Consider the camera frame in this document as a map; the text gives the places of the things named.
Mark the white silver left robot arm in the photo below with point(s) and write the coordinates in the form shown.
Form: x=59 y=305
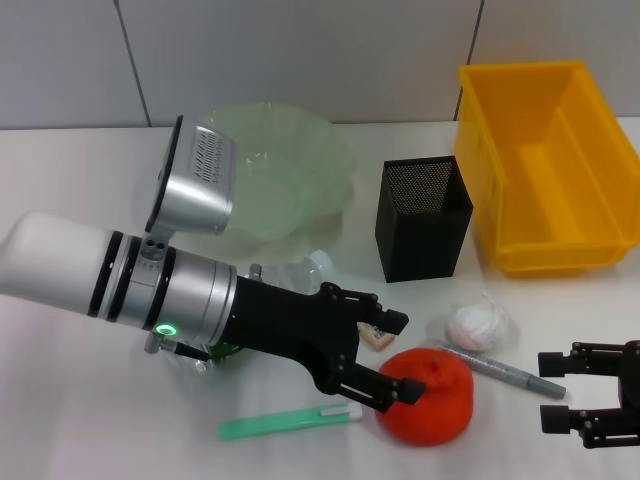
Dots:
x=50 y=260

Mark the beige eraser with barcode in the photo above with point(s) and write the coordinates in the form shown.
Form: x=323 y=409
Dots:
x=375 y=344

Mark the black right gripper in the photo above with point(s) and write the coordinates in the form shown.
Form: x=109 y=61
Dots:
x=631 y=375

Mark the pale green wavy fruit plate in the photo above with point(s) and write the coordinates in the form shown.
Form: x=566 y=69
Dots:
x=280 y=165

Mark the orange toy fruit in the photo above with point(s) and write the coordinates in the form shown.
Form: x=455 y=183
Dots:
x=440 y=410

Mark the black mesh pen holder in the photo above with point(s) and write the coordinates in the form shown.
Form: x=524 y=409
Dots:
x=420 y=240

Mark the white garlic bulb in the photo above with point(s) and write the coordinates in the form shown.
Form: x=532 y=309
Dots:
x=472 y=327

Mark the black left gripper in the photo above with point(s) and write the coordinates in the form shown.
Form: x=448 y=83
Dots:
x=285 y=320

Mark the grey marker pen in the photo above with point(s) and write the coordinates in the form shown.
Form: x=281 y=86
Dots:
x=500 y=372

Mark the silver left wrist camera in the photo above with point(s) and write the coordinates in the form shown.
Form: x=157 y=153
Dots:
x=200 y=200

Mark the clear green-label water bottle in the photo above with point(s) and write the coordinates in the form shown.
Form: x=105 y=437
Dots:
x=300 y=272

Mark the yellow plastic bin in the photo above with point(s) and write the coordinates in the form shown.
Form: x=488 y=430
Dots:
x=550 y=165

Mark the mint green pen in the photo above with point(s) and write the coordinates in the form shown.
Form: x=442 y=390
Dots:
x=270 y=422

